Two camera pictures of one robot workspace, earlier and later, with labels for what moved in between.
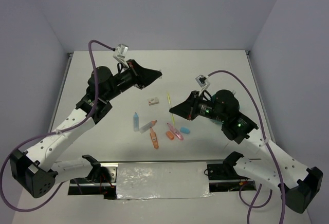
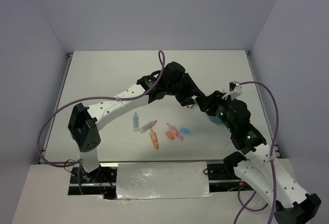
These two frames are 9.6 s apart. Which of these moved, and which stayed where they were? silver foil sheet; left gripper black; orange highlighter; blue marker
Moved: left gripper black
Stayed: orange highlighter; silver foil sheet; blue marker
